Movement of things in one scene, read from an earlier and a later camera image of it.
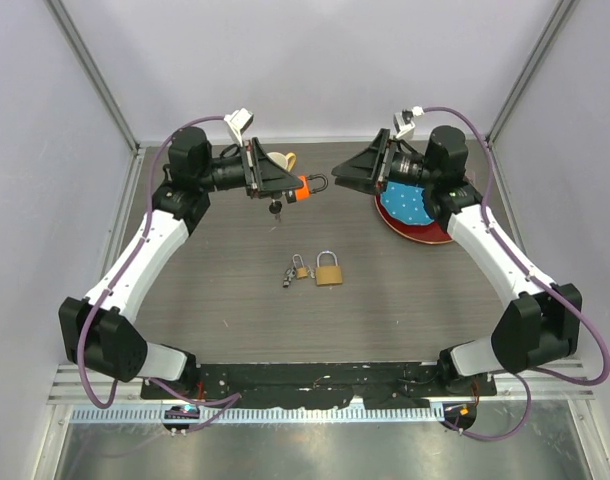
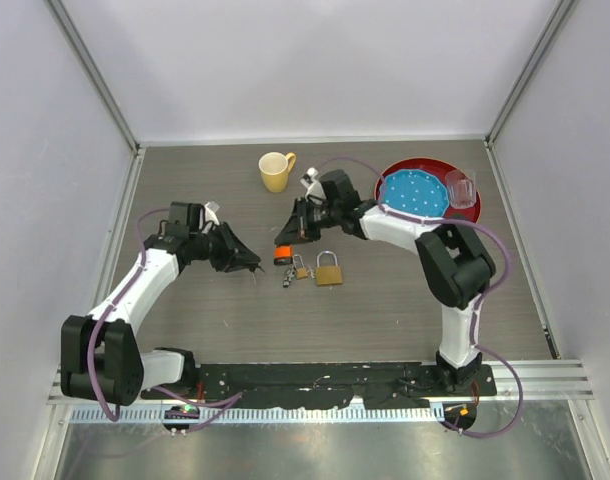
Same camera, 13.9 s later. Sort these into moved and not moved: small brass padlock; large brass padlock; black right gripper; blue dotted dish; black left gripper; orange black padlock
Moved: orange black padlock; black right gripper; black left gripper
Not moved: small brass padlock; blue dotted dish; large brass padlock
